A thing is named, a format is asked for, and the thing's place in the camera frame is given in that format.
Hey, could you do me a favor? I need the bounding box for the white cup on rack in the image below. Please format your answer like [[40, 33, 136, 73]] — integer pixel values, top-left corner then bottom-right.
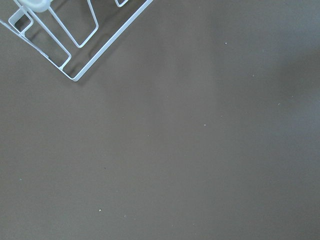
[[19, 0, 52, 13]]

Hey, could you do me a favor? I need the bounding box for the white wire rack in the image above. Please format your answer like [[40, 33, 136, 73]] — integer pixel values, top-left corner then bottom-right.
[[0, 0, 152, 82]]

